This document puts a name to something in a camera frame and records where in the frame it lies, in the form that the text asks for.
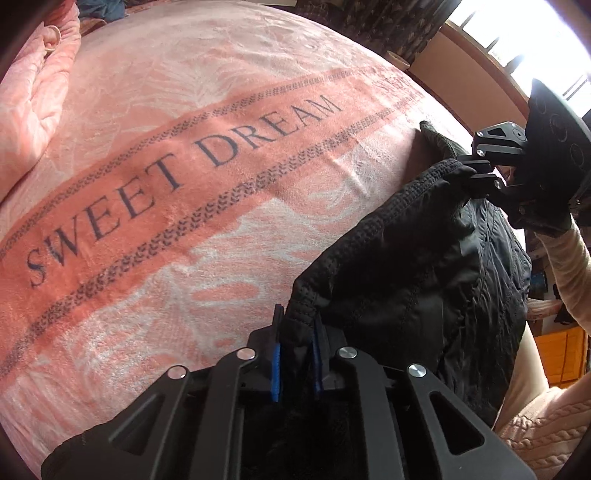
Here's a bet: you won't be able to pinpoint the black padded pants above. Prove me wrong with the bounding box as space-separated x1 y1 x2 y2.
279 122 531 425

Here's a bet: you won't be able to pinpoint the dark patterned curtain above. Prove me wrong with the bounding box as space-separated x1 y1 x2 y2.
294 0 460 63

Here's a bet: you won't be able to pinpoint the pink sweet dream bedspread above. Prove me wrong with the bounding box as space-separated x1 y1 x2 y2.
1 1 470 472

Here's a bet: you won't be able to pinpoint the folded pink quilt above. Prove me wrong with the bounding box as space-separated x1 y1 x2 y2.
1 1 81 197

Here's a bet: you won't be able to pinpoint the cream cable-knit sweater torso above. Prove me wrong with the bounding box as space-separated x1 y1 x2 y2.
499 374 590 479

